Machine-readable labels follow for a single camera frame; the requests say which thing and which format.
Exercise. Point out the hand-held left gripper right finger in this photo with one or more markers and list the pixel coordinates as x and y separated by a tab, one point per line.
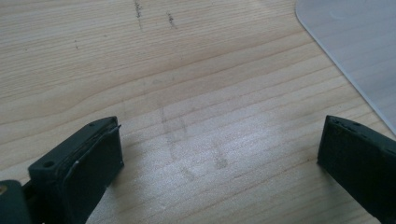
358	165

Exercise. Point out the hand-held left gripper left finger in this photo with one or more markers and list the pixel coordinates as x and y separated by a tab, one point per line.
84	168

